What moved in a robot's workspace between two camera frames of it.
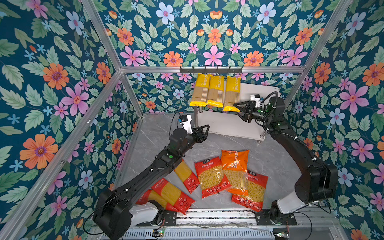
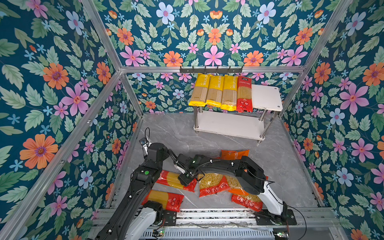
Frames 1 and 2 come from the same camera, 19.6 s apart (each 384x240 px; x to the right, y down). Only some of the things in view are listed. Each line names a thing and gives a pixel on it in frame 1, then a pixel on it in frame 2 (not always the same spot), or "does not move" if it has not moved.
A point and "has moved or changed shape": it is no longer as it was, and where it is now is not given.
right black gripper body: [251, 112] → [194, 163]
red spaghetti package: [153, 195] does not move
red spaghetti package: [180, 201] → [172, 179]
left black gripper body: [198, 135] → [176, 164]
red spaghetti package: [186, 176] has moved or changed shape
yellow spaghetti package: [200, 95] does not move
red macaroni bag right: [257, 185] does not move
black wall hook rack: [211, 70] does not move
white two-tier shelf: [233, 123] does not move
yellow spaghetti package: [216, 91] does not move
